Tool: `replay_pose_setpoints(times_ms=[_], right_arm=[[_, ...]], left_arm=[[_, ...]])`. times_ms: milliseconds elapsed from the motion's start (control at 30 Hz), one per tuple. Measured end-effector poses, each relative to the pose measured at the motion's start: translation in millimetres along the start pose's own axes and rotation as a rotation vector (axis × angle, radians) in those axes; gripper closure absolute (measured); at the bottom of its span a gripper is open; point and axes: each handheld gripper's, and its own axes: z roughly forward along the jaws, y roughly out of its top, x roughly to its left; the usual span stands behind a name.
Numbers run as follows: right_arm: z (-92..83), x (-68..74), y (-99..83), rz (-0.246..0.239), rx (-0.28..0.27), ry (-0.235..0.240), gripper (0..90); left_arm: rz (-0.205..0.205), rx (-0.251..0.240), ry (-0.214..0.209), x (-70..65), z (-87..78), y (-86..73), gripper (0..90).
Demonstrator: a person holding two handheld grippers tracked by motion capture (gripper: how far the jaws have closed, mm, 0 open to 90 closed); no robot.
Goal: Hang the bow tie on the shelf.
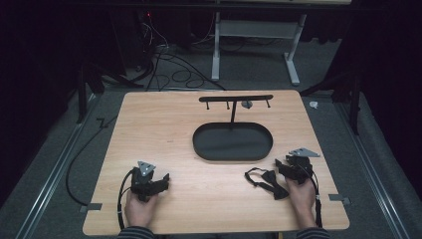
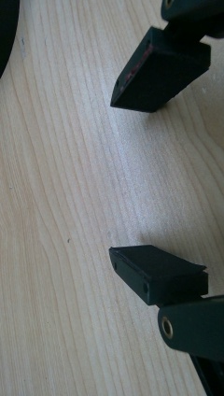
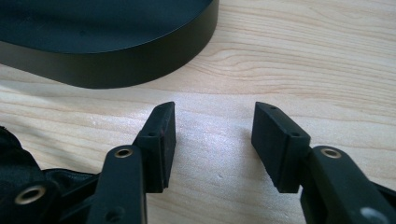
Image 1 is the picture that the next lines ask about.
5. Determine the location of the white desk frame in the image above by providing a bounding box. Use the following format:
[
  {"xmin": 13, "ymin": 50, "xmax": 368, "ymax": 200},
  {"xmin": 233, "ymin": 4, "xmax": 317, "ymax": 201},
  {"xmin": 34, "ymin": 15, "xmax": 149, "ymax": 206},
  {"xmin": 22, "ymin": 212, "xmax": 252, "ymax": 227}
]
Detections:
[{"xmin": 210, "ymin": 11, "xmax": 309, "ymax": 87}]

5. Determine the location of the person's left hand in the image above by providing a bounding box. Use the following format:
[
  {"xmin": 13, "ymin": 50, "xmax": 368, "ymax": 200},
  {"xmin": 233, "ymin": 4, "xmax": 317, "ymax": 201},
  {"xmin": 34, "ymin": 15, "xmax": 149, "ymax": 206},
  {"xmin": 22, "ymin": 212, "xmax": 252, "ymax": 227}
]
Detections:
[{"xmin": 123, "ymin": 190, "xmax": 159, "ymax": 230}]

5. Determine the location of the person's right hand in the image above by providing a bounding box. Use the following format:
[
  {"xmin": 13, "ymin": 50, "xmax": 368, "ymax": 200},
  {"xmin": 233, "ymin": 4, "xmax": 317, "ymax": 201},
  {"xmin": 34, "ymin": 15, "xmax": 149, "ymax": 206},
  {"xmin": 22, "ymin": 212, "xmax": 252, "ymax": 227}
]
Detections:
[{"xmin": 285, "ymin": 176, "xmax": 317, "ymax": 231}]

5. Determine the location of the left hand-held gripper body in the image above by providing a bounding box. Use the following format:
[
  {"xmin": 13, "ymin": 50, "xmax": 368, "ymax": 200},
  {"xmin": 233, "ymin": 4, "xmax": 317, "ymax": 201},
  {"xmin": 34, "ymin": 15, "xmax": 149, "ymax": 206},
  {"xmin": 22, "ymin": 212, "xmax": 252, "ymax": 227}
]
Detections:
[{"xmin": 130, "ymin": 160, "xmax": 164, "ymax": 203}]

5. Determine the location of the black stand with oval tray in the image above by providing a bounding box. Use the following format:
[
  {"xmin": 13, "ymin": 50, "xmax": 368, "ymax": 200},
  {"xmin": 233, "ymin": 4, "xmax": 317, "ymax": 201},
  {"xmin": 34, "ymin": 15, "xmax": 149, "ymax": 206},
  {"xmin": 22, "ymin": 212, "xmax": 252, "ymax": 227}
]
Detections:
[{"xmin": 192, "ymin": 94, "xmax": 275, "ymax": 163}]

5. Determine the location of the bundle of cables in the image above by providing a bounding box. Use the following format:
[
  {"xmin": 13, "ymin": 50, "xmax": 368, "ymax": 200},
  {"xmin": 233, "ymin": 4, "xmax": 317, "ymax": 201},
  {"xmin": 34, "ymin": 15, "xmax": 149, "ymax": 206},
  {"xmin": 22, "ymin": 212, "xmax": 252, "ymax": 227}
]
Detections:
[{"xmin": 133, "ymin": 13, "xmax": 228, "ymax": 93}]

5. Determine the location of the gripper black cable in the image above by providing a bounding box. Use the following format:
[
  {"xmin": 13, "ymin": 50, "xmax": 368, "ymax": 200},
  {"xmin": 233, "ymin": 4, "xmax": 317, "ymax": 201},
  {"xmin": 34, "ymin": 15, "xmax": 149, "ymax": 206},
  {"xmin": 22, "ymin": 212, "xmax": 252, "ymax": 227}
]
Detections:
[
  {"xmin": 307, "ymin": 165, "xmax": 323, "ymax": 229},
  {"xmin": 115, "ymin": 167, "xmax": 137, "ymax": 231}
]

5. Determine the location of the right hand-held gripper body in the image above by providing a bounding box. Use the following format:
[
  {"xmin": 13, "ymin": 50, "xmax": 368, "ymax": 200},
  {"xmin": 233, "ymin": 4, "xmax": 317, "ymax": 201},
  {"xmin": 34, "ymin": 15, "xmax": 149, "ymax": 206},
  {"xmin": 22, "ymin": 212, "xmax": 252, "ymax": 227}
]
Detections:
[{"xmin": 286, "ymin": 147, "xmax": 321, "ymax": 185}]

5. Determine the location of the grey table bracket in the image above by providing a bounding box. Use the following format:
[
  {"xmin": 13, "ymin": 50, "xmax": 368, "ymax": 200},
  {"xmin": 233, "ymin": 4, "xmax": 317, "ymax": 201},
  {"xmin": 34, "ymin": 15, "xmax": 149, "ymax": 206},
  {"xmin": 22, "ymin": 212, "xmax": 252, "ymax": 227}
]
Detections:
[
  {"xmin": 79, "ymin": 202, "xmax": 104, "ymax": 214},
  {"xmin": 327, "ymin": 193, "xmax": 351, "ymax": 206}
]

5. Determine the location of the metal floor rail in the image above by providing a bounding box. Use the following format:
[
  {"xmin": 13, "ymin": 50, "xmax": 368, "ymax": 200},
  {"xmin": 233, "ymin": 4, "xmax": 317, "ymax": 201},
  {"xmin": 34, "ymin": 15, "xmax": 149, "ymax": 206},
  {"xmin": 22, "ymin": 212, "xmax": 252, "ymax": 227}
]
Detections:
[
  {"xmin": 332, "ymin": 101, "xmax": 412, "ymax": 239},
  {"xmin": 14, "ymin": 94, "xmax": 101, "ymax": 239}
]

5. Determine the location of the black floor cable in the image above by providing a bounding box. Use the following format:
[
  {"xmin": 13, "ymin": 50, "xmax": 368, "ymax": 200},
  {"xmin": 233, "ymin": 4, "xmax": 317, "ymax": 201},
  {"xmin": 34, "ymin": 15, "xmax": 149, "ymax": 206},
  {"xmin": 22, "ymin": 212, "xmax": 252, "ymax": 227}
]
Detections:
[{"xmin": 65, "ymin": 114, "xmax": 118, "ymax": 207}]

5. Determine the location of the black metal stand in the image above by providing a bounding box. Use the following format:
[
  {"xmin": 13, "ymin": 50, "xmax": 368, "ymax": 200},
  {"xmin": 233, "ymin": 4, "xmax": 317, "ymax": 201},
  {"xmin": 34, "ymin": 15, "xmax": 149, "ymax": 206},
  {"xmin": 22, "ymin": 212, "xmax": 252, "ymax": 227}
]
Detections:
[
  {"xmin": 299, "ymin": 71, "xmax": 362, "ymax": 136},
  {"xmin": 75, "ymin": 61, "xmax": 145, "ymax": 124}
]

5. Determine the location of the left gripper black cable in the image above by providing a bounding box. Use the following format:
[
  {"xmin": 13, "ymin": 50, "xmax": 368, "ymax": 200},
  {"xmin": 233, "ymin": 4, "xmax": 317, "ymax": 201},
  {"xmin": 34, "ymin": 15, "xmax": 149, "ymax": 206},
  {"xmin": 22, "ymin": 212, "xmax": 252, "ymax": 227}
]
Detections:
[{"xmin": 115, "ymin": 167, "xmax": 137, "ymax": 231}]

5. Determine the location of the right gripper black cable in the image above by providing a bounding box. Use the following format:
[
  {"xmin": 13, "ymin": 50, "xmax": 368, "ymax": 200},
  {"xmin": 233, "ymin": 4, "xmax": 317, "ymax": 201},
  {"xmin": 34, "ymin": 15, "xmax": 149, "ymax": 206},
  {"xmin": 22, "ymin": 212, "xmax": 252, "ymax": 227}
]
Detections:
[{"xmin": 307, "ymin": 165, "xmax": 323, "ymax": 229}]

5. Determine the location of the black bow tie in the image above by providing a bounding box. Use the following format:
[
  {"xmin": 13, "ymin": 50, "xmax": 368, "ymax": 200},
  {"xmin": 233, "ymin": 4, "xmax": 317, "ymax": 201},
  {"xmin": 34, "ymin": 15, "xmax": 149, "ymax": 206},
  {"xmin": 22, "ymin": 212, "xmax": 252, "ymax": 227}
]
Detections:
[{"xmin": 244, "ymin": 166, "xmax": 291, "ymax": 201}]

